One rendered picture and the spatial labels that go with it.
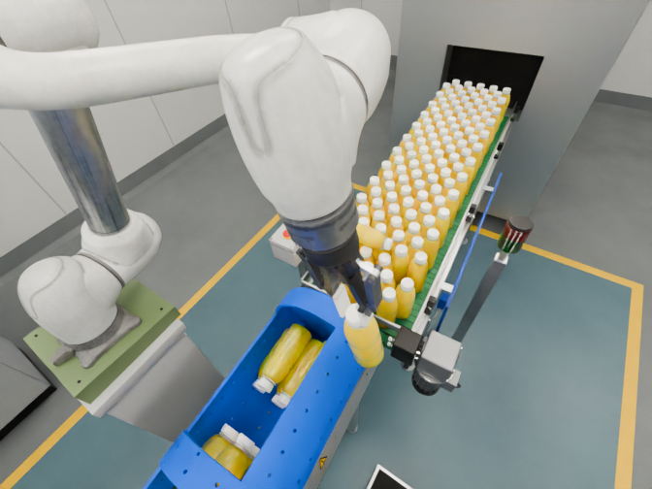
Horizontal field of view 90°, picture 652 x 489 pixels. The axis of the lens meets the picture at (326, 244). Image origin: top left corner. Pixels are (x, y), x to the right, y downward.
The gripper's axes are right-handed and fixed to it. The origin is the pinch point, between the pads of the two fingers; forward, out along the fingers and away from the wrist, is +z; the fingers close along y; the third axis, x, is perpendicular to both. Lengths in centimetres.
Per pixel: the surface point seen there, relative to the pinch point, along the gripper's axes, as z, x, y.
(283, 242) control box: 29, 23, -47
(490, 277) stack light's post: 49, 48, 15
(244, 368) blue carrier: 30.4, -15.8, -30.7
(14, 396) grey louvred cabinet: 89, -86, -177
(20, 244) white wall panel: 83, -29, -303
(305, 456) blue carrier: 25.5, -23.4, -3.4
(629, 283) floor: 173, 162, 84
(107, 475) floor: 120, -87, -119
